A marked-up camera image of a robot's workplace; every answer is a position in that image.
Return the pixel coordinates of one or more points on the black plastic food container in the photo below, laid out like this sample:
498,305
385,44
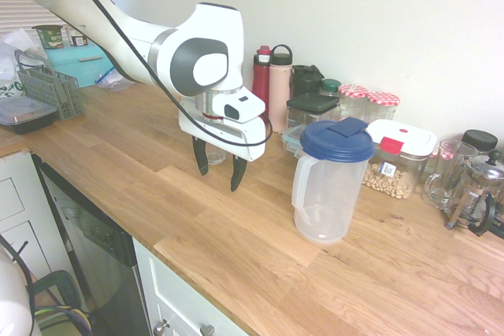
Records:
23,119

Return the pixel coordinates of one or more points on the white cabinet drawer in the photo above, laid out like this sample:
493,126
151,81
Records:
169,292

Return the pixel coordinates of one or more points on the teal bread box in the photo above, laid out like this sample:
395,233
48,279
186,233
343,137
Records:
78,64

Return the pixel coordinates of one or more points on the small clear drinking glass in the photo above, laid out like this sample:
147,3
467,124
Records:
216,157

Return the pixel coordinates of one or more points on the clear zip bag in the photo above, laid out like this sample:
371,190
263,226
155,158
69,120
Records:
114,84

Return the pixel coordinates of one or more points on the glass container blue clip lid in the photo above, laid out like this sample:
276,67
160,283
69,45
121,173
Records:
291,139

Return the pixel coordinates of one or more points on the grey cutlery basket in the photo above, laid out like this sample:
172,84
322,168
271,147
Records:
51,92

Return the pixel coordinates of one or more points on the glass jar with green lid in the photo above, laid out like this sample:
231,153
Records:
330,86

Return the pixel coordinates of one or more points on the dark green shaker bottle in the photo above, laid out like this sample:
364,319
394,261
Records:
305,80

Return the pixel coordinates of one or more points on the white cabinet door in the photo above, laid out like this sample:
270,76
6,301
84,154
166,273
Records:
19,210

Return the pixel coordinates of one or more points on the black dishwasher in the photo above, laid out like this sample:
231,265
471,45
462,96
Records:
90,233

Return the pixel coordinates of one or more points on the clear glass mug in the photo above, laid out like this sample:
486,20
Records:
445,178

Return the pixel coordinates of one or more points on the glass jar red gingham lid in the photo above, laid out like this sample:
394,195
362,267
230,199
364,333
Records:
381,100
352,92

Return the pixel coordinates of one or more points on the white plastic bag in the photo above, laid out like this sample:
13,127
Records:
12,64

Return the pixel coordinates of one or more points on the small brown jar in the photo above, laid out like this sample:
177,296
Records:
76,39

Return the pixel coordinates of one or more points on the red water bottle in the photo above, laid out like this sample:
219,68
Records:
260,84

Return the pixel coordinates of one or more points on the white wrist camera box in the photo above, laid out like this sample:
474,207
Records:
246,105

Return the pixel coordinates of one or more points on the square container with black lid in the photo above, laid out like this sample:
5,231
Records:
311,103

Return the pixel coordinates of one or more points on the cereal container with white lid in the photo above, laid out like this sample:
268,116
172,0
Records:
401,135

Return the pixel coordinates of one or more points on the dark green metal frame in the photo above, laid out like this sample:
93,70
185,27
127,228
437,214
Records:
59,275

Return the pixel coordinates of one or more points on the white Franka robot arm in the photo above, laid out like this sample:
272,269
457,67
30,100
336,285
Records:
204,37

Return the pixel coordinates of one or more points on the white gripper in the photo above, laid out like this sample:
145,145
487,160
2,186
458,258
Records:
220,143

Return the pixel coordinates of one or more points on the silver cabinet knob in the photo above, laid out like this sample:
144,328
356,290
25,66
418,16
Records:
207,330
160,327

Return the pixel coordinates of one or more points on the white window blinds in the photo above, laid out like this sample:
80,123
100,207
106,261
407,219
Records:
15,13

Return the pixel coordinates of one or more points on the pink bottle with black lid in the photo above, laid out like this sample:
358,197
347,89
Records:
279,92

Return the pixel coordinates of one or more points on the green oatmeal cup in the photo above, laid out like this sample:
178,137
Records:
49,37

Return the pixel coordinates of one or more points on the glass French press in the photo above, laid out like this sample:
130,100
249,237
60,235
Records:
484,190

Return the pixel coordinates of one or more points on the jar with black lid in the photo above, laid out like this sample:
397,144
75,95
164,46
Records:
478,139

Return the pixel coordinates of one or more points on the clear pitcher with blue lid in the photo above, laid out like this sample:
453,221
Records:
330,194

